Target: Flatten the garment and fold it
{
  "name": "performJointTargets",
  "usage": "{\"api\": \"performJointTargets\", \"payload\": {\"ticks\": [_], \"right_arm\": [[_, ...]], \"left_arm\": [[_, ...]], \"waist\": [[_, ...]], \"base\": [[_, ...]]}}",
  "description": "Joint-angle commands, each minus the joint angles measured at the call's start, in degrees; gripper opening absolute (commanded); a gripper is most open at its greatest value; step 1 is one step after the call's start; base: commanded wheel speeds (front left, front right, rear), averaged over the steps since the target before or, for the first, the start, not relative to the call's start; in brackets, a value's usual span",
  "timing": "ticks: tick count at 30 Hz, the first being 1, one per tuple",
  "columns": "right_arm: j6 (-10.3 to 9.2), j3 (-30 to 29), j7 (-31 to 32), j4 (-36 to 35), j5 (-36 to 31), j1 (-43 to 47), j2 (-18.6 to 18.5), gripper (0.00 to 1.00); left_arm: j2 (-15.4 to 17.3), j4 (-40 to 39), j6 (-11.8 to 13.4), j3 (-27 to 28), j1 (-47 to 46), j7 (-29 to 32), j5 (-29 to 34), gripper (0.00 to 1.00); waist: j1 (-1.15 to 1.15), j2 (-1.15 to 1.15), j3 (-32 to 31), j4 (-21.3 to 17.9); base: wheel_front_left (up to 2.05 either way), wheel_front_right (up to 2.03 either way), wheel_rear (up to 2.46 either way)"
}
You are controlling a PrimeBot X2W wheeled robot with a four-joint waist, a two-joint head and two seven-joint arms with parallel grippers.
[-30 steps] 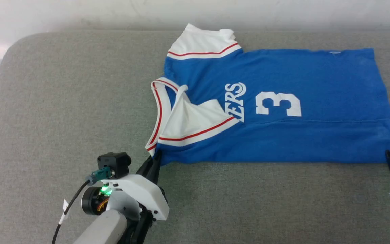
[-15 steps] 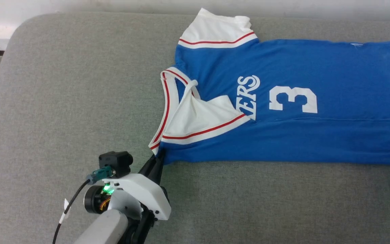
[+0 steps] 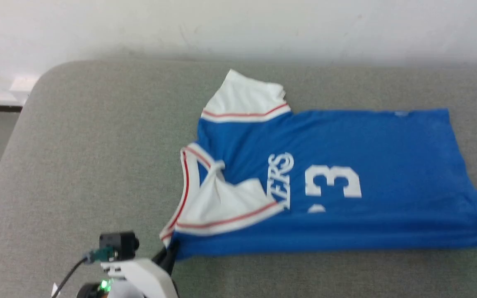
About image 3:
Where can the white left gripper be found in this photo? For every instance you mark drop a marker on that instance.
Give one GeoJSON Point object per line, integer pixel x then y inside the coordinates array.
{"type": "Point", "coordinates": [141, 275]}

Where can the blue and white basketball jersey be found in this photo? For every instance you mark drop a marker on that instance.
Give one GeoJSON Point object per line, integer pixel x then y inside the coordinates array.
{"type": "Point", "coordinates": [367, 140]}

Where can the black round left gripper motor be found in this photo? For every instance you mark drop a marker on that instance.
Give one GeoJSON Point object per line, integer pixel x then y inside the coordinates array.
{"type": "Point", "coordinates": [93, 291]}

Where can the grey fabric sofa cushion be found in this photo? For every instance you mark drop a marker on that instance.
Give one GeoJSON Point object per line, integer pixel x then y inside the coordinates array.
{"type": "Point", "coordinates": [97, 165]}

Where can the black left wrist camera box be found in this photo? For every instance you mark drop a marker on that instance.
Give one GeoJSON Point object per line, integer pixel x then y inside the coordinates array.
{"type": "Point", "coordinates": [118, 243]}

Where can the white wall trunking box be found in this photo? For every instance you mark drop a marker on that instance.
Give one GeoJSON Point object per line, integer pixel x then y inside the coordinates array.
{"type": "Point", "coordinates": [24, 87]}

